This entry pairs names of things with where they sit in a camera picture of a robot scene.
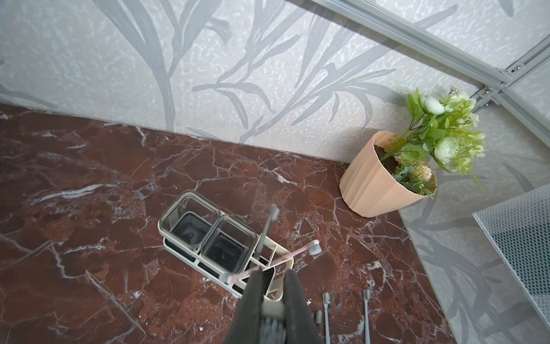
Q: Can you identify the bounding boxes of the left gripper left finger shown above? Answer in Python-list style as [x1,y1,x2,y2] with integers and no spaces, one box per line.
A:
[223,272,264,344]

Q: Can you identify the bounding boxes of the dark grey toothbrush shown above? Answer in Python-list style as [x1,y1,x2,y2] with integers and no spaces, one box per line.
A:
[253,204,280,260]

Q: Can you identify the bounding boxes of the beige ribbed flower pot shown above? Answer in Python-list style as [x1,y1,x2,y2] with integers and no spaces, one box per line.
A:
[339,131,424,218]

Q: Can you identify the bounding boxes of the green white artificial flowers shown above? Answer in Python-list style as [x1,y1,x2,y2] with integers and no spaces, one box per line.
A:
[376,87,485,196]

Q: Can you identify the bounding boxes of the aluminium frame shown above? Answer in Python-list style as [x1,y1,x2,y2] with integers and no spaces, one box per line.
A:
[317,1,549,146]

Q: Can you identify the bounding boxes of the black toothbrush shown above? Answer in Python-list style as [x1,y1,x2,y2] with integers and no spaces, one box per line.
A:
[315,310,323,325]

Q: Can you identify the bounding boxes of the beige toothbrush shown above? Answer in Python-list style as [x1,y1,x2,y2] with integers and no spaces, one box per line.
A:
[259,300,286,344]

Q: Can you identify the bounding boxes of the white wire mesh basket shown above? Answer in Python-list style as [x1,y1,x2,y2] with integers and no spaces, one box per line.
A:
[474,185,549,326]

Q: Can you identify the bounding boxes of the blue grey toothbrush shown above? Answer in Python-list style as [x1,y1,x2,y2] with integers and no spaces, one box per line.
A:
[363,289,371,344]

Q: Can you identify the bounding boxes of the pink toothbrush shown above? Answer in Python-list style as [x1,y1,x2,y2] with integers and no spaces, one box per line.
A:
[219,239,322,286]

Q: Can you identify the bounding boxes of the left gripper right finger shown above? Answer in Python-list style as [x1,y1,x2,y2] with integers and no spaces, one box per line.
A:
[283,269,322,344]

